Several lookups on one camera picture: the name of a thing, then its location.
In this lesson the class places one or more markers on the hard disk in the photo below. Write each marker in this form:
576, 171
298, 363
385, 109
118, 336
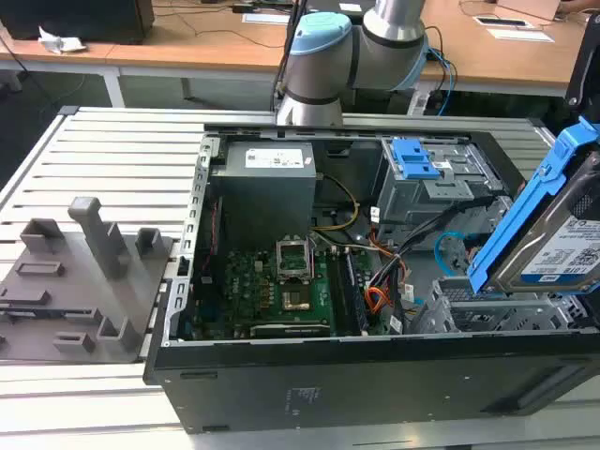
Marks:
558, 253

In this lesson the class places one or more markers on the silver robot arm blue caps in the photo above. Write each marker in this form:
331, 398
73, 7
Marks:
319, 70

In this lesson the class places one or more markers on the grey metal disk bay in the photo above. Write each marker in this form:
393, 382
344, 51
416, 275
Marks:
497, 314

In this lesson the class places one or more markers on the white paper sheet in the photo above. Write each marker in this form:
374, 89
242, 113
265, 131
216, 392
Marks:
520, 35
265, 18

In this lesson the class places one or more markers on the brown cardboard box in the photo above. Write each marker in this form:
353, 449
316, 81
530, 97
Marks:
529, 8

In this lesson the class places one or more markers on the blue plastic latch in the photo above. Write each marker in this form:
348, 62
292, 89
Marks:
415, 159

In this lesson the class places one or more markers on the grey metal drive cage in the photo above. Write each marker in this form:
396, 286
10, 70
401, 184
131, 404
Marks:
403, 197

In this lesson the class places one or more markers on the grey power supply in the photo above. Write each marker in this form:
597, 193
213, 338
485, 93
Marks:
262, 197

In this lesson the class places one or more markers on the CPU socket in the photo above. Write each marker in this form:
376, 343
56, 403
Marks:
296, 300

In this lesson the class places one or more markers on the black PC case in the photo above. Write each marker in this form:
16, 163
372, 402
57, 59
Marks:
375, 384

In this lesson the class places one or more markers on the wooden desk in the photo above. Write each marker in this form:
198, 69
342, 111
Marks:
187, 42

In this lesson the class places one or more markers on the green motherboard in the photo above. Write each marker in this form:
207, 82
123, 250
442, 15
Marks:
244, 290

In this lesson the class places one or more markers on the black box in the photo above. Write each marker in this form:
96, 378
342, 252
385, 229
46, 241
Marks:
79, 19

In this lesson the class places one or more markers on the crumpled white paper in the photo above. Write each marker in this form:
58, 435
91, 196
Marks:
58, 43

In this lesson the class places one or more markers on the grey parts rack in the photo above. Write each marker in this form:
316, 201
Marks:
70, 304

